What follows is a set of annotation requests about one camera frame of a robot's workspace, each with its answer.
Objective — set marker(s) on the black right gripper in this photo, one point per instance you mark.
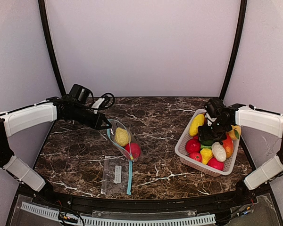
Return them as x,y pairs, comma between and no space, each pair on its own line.
207,133

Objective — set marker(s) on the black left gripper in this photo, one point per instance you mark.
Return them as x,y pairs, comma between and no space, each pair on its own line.
103,122

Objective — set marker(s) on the dark green toy pepper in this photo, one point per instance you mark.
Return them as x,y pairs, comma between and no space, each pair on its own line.
206,144

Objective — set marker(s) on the large clear zip bag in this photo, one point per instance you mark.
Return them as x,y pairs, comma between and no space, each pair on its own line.
111,138

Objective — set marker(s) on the red toy apple large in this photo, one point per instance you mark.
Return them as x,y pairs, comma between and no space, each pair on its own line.
133,151

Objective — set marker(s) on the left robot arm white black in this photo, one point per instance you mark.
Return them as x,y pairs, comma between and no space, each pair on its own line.
71,106

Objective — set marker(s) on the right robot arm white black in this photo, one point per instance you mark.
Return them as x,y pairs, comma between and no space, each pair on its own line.
221,119

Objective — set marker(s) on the small clear zip bag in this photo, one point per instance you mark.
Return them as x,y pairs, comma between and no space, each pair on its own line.
117,176

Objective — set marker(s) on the orange toy carrot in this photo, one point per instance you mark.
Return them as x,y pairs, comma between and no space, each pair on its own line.
228,146

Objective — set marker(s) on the yellow toy pear with leaf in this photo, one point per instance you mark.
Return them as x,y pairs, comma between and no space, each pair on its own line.
235,133

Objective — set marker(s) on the red toy fruit left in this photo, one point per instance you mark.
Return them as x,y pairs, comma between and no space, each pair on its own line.
193,146

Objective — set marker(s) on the red toy fruit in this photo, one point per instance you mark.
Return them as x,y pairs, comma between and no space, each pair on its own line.
193,146
216,164

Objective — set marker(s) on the red toy fruit front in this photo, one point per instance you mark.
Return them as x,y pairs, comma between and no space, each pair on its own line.
216,164

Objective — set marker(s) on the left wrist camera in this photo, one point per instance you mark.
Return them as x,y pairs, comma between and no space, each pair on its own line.
106,101

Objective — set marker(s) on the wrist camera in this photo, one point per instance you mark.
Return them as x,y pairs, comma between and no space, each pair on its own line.
213,109
106,101

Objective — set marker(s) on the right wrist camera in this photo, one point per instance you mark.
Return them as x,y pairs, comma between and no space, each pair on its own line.
213,109

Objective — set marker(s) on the black front rail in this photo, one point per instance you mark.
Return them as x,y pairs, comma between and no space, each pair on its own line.
213,203

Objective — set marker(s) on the white slotted cable duct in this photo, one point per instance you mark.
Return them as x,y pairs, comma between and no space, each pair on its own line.
112,219

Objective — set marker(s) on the black corner frame post right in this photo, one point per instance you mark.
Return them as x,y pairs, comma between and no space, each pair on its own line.
235,48

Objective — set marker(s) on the black corner frame post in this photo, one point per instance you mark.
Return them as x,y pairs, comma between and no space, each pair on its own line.
50,47
235,48

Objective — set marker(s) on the black corner frame post left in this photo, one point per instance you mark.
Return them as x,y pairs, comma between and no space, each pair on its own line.
50,47

